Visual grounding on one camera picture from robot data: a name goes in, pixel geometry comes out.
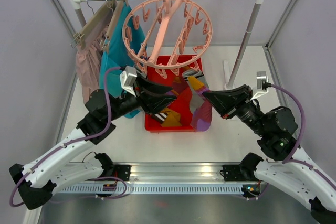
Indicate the beige clip hanger right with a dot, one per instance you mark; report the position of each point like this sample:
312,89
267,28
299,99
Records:
112,24

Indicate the pink skirt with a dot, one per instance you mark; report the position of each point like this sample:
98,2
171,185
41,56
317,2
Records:
88,63

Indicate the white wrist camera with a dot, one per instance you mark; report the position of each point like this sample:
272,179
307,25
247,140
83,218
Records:
127,79
261,87

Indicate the red plastic bin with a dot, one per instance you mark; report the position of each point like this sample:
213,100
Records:
180,105

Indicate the beige clip hanger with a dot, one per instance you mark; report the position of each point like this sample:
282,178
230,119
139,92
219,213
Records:
112,24
92,28

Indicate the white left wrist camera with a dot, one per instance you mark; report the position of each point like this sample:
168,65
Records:
127,79

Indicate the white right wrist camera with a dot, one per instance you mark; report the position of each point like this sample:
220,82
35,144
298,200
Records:
261,87

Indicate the white slotted cable duct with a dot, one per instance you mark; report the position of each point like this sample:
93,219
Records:
176,189

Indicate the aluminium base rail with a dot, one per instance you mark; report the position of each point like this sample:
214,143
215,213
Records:
180,173

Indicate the teal shirt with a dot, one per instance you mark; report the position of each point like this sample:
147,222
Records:
117,56

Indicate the beige clip hanger left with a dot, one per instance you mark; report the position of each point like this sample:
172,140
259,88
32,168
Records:
92,28

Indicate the yellow brown striped sock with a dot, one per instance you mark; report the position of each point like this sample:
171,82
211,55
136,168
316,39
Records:
168,118

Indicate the purple sock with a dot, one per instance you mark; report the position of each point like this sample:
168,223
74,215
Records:
179,85
200,107

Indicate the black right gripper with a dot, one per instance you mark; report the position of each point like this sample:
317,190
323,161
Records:
224,102

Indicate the pink round clip hanger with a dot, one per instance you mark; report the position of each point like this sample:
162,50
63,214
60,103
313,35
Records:
148,53

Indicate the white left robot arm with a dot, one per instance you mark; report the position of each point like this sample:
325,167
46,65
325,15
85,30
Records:
97,125

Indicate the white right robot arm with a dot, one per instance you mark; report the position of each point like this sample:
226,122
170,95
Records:
275,129

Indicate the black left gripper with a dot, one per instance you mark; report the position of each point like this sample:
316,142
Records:
152,104

